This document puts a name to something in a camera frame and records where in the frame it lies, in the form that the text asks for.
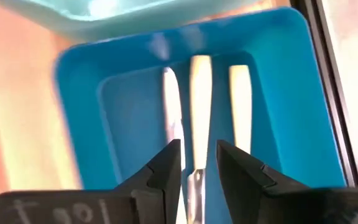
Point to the green plastic bin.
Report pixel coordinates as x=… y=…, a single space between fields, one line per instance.
x=104 y=18

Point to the black aluminium table frame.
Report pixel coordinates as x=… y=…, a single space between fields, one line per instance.
x=326 y=77

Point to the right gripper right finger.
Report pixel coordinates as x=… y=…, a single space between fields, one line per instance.
x=253 y=193

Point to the blue plastic tray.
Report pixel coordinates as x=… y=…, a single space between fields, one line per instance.
x=129 y=124

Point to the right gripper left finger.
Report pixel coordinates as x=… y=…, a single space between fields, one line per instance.
x=154 y=193

